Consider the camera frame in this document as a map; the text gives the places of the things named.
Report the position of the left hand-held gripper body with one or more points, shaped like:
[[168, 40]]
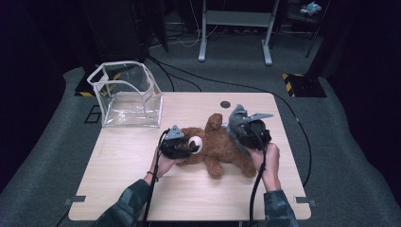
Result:
[[171, 146]]

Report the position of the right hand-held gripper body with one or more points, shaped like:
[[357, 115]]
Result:
[[255, 135]]

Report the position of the brown teddy bear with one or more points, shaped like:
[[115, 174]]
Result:
[[220, 148]]

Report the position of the person's left hand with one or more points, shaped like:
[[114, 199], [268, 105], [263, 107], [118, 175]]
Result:
[[165, 165]]

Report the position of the person's right hand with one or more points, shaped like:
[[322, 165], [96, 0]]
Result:
[[268, 164]]

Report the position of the black wristband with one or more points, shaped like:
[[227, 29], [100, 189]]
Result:
[[153, 176]]

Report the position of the dark round table grommet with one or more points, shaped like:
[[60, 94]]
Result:
[[225, 104]]

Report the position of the black stand base hazard stripes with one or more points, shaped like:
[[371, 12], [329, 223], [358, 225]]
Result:
[[83, 88], [307, 86]]

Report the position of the dark side table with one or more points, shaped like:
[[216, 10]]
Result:
[[302, 20]]

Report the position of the black cabinet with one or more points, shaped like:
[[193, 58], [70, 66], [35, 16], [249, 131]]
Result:
[[116, 31]]

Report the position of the blue and white small item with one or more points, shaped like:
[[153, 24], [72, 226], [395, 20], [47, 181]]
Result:
[[310, 8]]

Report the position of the white metal desk frame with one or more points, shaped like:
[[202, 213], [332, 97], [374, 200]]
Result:
[[236, 19]]

